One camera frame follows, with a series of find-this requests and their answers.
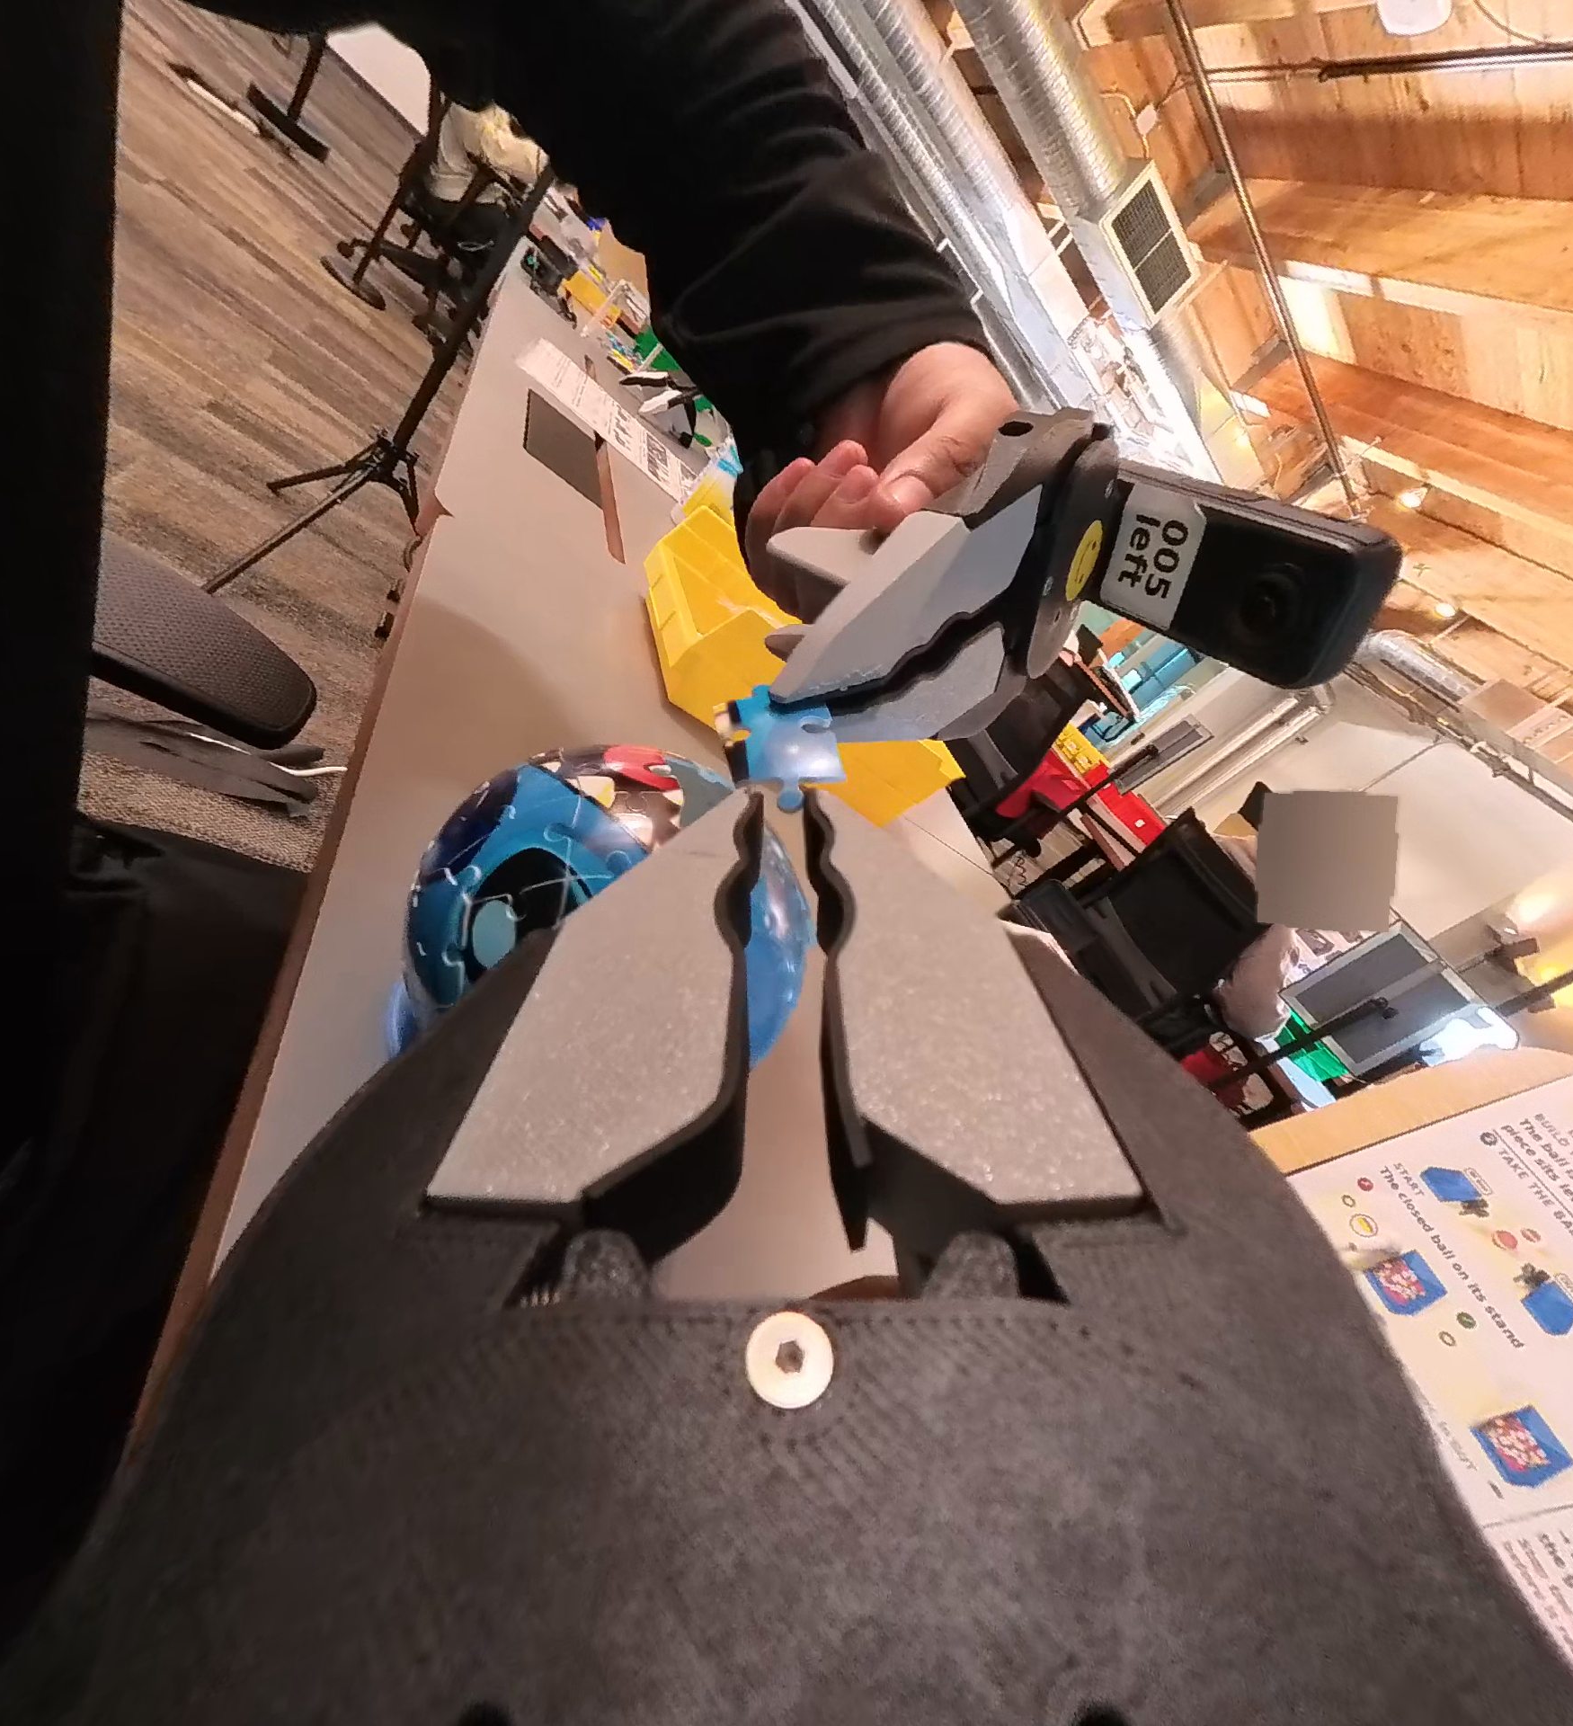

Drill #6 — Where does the white paper sheet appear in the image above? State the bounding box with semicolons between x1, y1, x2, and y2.
517;338;711;490

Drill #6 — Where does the illustrated instruction sheet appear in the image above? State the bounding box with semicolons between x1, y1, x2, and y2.
1285;1052;1573;1726

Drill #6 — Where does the black mat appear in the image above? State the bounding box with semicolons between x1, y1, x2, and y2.
524;392;606;508

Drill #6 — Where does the computer monitor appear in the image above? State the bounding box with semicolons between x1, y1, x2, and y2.
1278;921;1519;1081

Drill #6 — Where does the black office chair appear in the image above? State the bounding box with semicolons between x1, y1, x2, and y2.
86;537;330;818

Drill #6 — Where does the silver air duct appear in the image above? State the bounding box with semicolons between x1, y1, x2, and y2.
787;0;1220;461

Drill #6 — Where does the blue puzzle ball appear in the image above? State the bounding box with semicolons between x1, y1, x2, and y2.
387;742;818;1074

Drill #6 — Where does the person's left hand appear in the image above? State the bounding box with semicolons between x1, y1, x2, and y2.
744;343;1021;568

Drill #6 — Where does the blue puzzle piece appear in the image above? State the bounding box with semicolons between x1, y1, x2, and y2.
729;686;851;814

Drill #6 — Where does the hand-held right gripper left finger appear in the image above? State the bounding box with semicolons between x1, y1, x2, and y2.
423;789;769;1269

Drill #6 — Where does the air vent grille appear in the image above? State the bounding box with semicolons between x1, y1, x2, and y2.
1101;160;1202;323

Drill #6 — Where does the yellow storage bin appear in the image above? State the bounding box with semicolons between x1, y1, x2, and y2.
807;735;967;829
642;475;813;724

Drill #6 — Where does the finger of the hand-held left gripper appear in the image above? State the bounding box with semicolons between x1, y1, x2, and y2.
842;628;1025;744
769;486;1048;709

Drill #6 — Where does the person's left forearm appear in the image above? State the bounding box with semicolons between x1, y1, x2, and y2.
329;0;997;466

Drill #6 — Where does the red storage bin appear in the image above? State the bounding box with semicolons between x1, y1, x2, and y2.
996;749;1159;845

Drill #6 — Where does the black tripod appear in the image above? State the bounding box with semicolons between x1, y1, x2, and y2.
205;176;561;595

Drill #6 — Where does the person's black clothing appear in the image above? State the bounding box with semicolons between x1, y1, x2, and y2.
0;0;318;1726

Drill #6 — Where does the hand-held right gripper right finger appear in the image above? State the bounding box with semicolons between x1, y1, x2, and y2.
800;793;1150;1257

